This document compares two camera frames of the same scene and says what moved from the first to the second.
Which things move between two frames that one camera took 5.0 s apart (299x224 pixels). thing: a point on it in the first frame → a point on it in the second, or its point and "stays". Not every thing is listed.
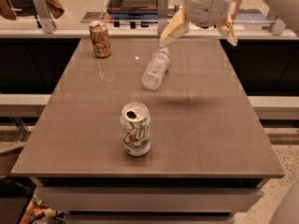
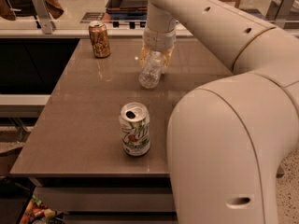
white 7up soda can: [135, 118] stays
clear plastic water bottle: [156, 69] stays
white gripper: [207, 12] → [159, 41]
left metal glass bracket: [45, 15] stays
